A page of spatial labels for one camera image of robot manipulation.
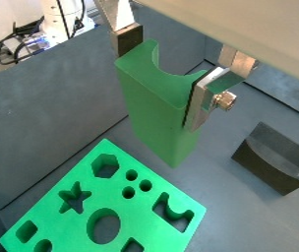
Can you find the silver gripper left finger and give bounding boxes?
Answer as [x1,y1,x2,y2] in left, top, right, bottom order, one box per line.
[94,0,143,57]

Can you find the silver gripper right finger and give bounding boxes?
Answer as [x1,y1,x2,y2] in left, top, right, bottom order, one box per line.
[184,45,258,132]

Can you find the green arch block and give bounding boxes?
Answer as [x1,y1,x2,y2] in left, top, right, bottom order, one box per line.
[115,39,205,167]

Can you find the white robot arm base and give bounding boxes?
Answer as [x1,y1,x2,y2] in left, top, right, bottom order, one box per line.
[26,0,97,51]

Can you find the dark grey arch holder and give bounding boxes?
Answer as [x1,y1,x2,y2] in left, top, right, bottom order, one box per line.
[232,122,299,196]

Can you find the green shape sorter board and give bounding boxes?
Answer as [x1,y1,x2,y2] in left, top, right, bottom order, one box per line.
[0,140,206,252]

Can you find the black cable bundle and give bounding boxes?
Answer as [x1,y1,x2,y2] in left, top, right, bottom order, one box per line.
[0,16,46,79]

